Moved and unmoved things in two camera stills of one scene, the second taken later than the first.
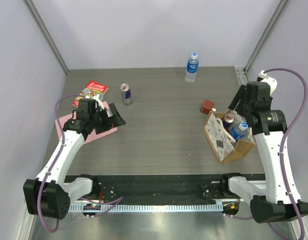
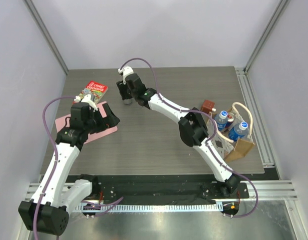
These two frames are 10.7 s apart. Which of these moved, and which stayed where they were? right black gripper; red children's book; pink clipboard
Moved: right black gripper
Stayed: red children's book; pink clipboard
